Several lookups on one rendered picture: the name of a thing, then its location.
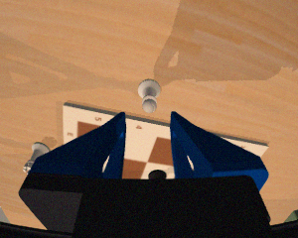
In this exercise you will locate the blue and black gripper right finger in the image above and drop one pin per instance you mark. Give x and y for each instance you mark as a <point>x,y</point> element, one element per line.
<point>211,155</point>

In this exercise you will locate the white pawn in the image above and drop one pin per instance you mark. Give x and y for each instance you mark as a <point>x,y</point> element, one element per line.
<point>149,90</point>

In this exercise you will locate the black chess piece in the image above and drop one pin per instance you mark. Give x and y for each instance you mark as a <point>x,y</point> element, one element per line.
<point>157,174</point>

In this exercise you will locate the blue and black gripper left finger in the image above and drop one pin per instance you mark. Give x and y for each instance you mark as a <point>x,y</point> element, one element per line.
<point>85,155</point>

